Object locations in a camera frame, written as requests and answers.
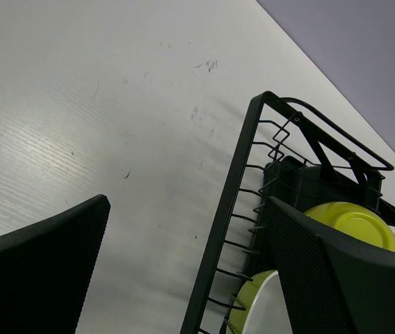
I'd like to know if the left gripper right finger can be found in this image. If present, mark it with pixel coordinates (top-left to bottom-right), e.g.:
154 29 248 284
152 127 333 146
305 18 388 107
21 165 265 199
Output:
263 197 395 333

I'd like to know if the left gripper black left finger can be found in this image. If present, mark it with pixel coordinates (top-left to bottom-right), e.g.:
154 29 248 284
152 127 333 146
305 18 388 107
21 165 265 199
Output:
0 195 111 333

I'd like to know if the green bowl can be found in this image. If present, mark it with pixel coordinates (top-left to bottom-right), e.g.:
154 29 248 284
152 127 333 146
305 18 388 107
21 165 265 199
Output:
305 202 395 252

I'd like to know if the white square bowl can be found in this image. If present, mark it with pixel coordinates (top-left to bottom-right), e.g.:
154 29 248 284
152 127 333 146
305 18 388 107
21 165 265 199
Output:
225 270 292 333

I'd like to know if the black dish rack tray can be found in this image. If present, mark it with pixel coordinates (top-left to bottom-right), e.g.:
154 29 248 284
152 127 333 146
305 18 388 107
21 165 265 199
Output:
245 156 395 275

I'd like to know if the black wire plate rack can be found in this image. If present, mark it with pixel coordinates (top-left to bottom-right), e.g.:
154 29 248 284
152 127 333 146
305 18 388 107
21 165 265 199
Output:
181 91 394 333

